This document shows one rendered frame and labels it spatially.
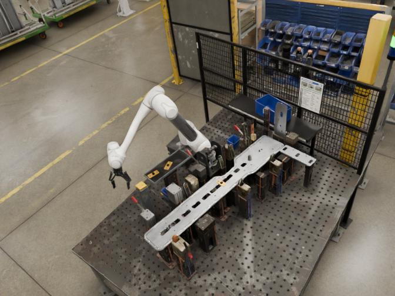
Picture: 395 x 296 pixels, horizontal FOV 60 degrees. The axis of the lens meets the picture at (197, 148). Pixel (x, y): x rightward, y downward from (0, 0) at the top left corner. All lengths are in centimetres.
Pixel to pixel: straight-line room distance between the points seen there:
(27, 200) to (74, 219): 76
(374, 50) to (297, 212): 130
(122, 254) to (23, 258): 155
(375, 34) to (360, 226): 192
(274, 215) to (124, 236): 121
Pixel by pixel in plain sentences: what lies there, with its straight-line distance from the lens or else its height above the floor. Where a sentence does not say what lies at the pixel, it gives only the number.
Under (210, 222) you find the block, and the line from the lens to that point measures 237.
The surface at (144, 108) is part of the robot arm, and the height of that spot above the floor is 148.
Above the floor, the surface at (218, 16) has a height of 127.
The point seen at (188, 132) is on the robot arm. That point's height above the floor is 119.
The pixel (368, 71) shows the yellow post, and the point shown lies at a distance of 273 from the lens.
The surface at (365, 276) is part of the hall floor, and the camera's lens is 348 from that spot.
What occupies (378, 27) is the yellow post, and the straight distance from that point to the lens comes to 259.
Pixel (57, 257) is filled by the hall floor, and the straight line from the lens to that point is 390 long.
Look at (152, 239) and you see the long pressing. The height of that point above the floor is 100.
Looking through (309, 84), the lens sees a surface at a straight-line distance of 296.
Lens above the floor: 295
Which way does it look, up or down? 41 degrees down
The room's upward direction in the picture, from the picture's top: 9 degrees counter-clockwise
